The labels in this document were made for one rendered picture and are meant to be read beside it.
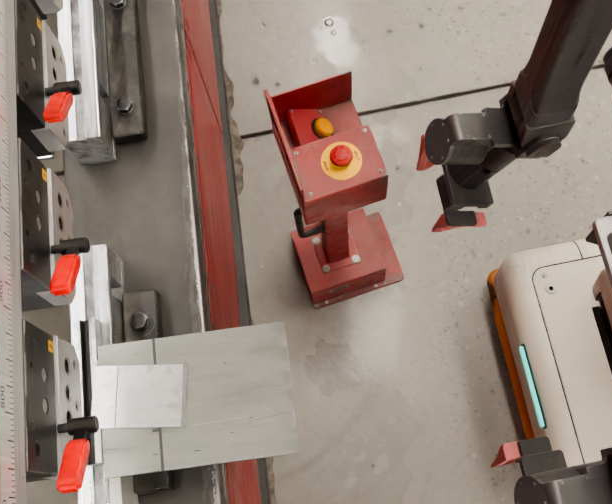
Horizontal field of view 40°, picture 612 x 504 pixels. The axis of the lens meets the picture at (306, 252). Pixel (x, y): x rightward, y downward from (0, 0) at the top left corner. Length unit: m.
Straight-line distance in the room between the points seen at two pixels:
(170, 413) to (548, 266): 1.08
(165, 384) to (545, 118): 0.60
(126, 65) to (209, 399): 0.60
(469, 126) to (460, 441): 1.26
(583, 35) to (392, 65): 1.63
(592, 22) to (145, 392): 0.73
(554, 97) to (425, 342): 1.31
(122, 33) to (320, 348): 1.02
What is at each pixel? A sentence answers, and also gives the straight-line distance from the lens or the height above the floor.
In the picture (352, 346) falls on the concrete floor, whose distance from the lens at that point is 2.19.
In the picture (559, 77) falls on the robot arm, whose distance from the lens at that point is 0.93.
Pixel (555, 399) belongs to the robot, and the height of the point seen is 0.28.
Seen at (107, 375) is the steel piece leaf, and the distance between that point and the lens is 1.21.
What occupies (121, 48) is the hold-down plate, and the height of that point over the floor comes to 0.90.
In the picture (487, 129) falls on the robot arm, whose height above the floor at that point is 1.21.
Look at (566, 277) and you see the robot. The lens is 1.99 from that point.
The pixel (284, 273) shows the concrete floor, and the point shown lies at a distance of 2.24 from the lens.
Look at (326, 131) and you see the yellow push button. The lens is 1.57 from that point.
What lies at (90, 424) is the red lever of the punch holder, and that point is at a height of 1.26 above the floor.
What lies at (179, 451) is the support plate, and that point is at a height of 1.00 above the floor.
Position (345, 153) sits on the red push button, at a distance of 1.46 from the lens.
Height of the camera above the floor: 2.15
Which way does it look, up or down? 73 degrees down
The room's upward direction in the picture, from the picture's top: 11 degrees counter-clockwise
